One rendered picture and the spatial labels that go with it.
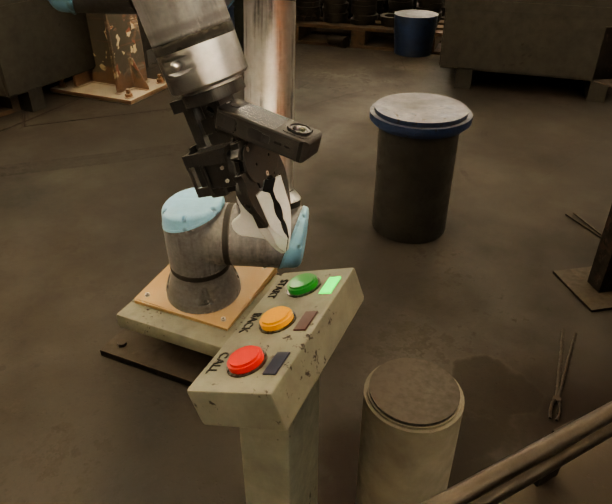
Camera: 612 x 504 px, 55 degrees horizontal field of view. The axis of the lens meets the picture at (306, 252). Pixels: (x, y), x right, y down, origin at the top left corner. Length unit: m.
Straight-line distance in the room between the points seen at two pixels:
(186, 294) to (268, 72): 0.56
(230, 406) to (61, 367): 1.03
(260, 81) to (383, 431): 0.82
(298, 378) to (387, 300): 1.12
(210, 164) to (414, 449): 0.40
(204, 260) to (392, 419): 0.80
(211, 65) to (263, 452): 0.47
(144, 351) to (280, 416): 1.00
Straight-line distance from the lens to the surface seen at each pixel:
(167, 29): 0.64
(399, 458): 0.73
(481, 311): 1.74
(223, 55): 0.64
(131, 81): 3.59
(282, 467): 0.78
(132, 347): 1.58
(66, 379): 1.58
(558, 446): 0.43
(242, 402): 0.61
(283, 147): 0.62
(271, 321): 0.67
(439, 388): 0.74
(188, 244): 1.36
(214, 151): 0.66
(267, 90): 1.28
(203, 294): 1.45
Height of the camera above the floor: 1.04
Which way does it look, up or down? 33 degrees down
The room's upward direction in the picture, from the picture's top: straight up
